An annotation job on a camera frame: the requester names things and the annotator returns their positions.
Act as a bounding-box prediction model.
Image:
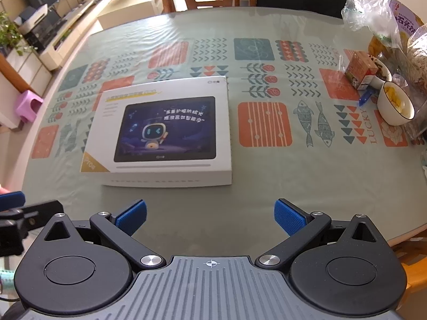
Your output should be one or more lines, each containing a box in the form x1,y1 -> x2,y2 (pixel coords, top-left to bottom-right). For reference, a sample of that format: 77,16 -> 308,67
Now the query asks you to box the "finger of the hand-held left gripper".
0,191 -> 26,211
0,200 -> 64,237

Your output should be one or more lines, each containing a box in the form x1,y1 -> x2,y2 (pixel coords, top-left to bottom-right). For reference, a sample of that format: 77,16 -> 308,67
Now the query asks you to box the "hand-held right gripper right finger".
255,199 -> 389,269

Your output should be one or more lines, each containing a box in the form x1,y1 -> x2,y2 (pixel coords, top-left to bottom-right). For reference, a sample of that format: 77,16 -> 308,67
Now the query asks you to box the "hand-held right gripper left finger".
43,199 -> 167,270

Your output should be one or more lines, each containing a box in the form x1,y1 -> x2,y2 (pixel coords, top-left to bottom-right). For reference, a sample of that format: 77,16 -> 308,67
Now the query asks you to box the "patterned glass-covered desktop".
21,7 -> 427,251

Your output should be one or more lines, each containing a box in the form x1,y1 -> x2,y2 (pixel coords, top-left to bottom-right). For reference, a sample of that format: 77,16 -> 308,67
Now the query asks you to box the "purple plastic stool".
15,91 -> 44,126

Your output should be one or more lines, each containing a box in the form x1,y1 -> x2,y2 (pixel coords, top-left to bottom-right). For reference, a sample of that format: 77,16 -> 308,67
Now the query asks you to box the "white tablet box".
79,76 -> 233,187

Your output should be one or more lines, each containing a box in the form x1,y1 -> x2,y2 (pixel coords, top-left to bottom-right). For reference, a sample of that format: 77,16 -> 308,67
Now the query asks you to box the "blue clip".
358,88 -> 376,107

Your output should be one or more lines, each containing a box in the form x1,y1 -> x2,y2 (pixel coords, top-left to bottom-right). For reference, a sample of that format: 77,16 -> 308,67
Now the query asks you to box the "white bowl with yellow food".
377,81 -> 416,127

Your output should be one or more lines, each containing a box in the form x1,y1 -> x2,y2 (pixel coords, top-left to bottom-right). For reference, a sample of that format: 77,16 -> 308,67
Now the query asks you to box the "small brown carton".
344,51 -> 379,91

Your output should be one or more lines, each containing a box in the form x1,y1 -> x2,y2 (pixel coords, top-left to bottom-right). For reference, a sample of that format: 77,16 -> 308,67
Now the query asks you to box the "green houseplant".
0,11 -> 34,58

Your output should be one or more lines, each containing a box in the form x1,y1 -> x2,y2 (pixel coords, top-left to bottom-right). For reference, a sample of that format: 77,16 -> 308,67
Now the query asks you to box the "white bowl with dark food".
370,57 -> 393,89

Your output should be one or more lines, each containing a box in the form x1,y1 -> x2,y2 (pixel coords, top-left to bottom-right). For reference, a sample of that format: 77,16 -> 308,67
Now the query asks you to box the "white television cabinet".
6,0 -> 113,71

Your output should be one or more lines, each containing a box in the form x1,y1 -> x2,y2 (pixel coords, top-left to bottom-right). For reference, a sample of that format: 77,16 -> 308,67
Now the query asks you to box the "white box on cabinet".
18,5 -> 49,25

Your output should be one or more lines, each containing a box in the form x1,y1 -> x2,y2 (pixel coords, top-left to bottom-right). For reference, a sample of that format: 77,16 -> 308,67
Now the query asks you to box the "clear bag of dried food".
402,23 -> 427,94

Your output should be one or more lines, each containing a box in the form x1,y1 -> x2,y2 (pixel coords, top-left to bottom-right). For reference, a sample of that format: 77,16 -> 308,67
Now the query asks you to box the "white low table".
97,0 -> 165,31

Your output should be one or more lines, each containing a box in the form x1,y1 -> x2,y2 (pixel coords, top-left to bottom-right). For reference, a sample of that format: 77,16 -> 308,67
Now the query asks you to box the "clear plastic bag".
342,0 -> 402,52

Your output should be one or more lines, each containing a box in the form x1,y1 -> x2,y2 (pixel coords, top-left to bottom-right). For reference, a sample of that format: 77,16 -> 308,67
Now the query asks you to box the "purple snack packet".
389,0 -> 427,42

